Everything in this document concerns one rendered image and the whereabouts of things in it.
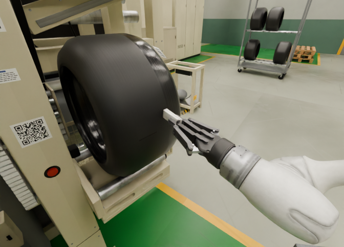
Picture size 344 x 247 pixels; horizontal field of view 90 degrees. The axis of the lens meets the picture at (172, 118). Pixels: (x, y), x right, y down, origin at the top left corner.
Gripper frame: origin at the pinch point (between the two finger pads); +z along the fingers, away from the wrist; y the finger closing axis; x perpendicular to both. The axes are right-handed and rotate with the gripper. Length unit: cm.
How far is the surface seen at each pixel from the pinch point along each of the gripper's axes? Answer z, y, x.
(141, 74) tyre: 11.6, 3.3, -10.8
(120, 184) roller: 10.5, 14.8, 33.6
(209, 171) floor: 20, -93, 127
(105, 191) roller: 11.2, 20.7, 33.0
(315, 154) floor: -55, -213, 116
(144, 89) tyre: 8.4, 4.5, -7.5
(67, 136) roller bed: 59, 20, 40
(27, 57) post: 24.9, 27.2, -15.3
